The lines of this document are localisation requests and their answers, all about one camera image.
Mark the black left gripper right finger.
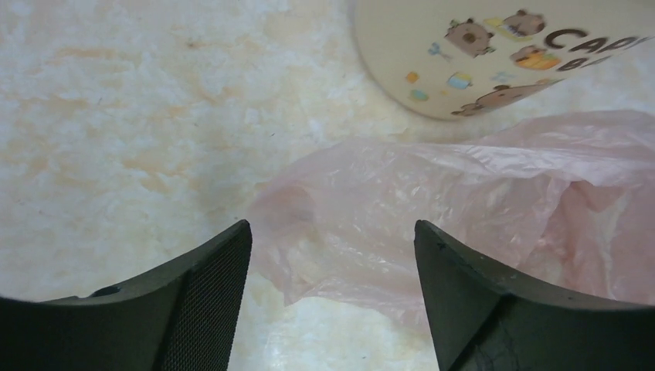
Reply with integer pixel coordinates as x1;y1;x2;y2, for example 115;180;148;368
414;220;654;370

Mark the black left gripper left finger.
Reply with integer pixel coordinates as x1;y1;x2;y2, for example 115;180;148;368
1;220;253;370

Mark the pink plastic trash bag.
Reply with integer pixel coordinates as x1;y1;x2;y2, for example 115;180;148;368
247;111;654;331

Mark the cream capybara trash bin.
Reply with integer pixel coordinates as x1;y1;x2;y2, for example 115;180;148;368
354;0;654;120

